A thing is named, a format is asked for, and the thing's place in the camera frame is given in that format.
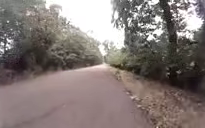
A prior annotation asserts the grey-brown asphalt road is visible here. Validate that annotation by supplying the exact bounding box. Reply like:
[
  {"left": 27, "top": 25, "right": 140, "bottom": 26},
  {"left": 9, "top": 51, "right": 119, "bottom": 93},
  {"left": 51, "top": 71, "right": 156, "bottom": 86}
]
[{"left": 0, "top": 63, "right": 153, "bottom": 128}]

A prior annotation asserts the row of trees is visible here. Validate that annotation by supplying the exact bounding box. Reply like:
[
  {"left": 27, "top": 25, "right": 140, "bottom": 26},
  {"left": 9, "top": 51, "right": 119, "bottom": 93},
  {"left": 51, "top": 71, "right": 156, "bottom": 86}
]
[
  {"left": 103, "top": 0, "right": 205, "bottom": 98},
  {"left": 0, "top": 0, "right": 104, "bottom": 81}
]

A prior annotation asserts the dark tree trunk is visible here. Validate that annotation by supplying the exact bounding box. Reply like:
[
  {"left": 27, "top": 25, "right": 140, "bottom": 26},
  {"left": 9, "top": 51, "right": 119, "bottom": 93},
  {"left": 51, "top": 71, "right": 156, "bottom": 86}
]
[{"left": 158, "top": 0, "right": 180, "bottom": 84}]

